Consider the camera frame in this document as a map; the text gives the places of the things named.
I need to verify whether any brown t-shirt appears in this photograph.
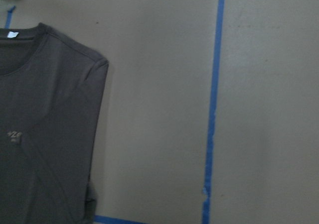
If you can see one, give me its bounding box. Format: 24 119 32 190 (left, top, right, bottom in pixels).
0 23 108 224

